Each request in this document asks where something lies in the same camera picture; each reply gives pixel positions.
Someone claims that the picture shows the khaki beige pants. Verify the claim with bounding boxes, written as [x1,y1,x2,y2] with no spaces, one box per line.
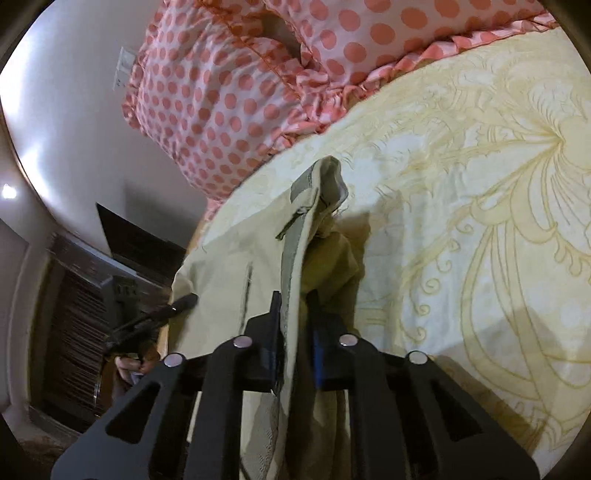
[167,157,359,479]

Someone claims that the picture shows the person's left hand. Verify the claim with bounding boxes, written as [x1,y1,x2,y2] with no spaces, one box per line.
[114,343,160,385]

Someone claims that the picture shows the black television screen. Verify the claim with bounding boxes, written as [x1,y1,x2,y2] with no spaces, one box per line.
[95,203,185,286]

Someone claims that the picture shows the rear pink polka-dot pillow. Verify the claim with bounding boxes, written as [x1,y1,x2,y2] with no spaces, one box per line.
[122,1,346,215]

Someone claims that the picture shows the pink polka-dot pillow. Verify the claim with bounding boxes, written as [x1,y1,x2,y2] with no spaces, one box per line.
[122,1,346,215]
[264,0,554,89]

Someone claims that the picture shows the yellow floral bed sheet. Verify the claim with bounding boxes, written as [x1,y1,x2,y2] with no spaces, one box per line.
[206,28,590,474]

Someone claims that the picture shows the front pink polka-dot pillow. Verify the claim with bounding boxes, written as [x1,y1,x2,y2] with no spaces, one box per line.
[264,0,554,89]

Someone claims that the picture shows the white wall switch plate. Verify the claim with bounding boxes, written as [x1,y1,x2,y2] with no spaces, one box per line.
[112,47,136,91]

